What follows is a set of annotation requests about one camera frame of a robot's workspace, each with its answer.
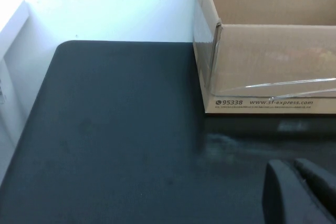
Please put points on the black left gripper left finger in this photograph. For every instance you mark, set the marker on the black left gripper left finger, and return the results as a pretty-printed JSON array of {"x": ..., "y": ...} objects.
[{"x": 288, "y": 197}]

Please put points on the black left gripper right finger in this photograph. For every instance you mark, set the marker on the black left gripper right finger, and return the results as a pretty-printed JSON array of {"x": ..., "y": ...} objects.
[{"x": 320, "y": 179}]

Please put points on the cardboard box printed F2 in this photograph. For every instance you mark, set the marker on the cardboard box printed F2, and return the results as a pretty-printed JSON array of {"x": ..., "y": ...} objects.
[{"x": 262, "y": 64}]

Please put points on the white wall panel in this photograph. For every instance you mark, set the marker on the white wall panel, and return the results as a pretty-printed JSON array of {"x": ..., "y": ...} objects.
[{"x": 13, "y": 77}]

